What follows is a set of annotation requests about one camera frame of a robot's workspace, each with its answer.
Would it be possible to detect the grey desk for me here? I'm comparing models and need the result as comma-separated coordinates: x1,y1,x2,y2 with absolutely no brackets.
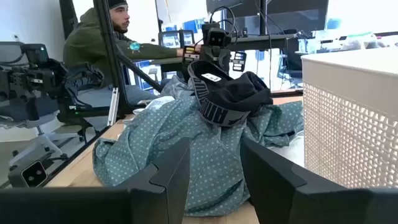
149,33,299,66

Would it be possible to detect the black underwear with grey waistband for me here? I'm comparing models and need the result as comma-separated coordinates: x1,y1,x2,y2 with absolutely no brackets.
187,60,274,128

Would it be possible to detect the black aluminium table frame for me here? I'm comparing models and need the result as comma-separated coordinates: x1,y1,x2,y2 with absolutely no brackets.
92,0,163,118

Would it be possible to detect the small computer screen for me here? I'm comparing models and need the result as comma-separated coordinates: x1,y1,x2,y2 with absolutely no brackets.
158,29,196,49

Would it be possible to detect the black computer monitor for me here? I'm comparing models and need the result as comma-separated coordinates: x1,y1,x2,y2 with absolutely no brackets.
205,0,330,35

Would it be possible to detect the black office chair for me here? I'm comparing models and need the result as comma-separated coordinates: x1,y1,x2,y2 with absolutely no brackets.
57,62,125,144

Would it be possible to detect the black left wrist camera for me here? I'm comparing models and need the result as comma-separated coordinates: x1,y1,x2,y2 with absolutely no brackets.
206,27,233,48

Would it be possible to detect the white perforated laundry basket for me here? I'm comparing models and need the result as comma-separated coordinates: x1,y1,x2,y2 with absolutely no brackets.
300,46,398,190

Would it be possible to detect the small grey table camera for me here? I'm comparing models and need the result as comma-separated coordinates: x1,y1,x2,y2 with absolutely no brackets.
8,160,49,189

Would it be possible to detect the black mechanical device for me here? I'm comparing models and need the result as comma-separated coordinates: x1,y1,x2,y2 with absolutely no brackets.
0,43,68,103

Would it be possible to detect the person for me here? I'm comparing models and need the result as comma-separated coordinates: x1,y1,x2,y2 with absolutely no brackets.
63,0,203,106

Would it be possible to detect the light blue shirt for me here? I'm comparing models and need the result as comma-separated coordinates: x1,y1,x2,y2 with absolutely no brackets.
144,95,175,110

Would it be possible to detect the silver aluminium bracket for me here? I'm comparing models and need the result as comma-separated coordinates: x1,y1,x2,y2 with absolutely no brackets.
107,86,121,127

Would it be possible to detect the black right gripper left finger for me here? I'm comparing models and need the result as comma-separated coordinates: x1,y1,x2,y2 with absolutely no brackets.
0,138,191,224

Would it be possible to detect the teal dotted shirt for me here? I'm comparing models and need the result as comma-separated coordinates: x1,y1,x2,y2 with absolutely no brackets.
92,74,304,218

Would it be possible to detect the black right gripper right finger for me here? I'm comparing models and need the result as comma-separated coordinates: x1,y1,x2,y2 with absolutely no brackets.
241,138,398,224

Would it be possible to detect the grey office chair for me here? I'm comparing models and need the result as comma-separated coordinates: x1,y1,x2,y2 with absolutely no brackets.
0,40,81,166

